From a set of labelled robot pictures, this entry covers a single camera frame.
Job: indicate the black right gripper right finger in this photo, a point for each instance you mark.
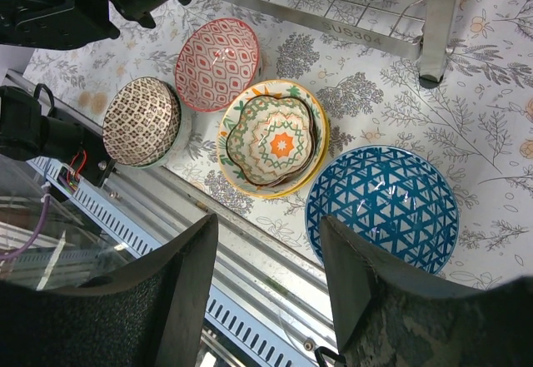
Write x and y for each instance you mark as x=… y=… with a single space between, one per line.
x=389 y=313

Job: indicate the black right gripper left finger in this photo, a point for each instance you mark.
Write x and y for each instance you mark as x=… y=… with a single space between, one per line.
x=149 y=312

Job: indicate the blue triangle patterned bowl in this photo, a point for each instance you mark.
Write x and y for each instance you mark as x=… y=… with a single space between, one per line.
x=392 y=198

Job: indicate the steel two-tier dish rack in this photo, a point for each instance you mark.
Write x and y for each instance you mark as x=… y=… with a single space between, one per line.
x=418 y=30

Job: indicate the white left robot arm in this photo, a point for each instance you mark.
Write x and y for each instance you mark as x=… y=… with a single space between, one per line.
x=27 y=132

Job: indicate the brown lattice patterned bowl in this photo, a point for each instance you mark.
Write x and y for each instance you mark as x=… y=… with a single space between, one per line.
x=146 y=124

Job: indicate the red patterned bowl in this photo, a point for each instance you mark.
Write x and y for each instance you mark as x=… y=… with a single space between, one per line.
x=217 y=63

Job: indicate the scalloped green orange bowl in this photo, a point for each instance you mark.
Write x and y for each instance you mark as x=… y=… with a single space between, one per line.
x=273 y=139

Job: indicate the yellow rimmed floral bowl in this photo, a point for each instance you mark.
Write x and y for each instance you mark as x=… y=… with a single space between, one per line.
x=277 y=89

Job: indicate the aluminium rail frame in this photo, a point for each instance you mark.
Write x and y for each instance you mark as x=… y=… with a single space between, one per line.
x=268 y=305

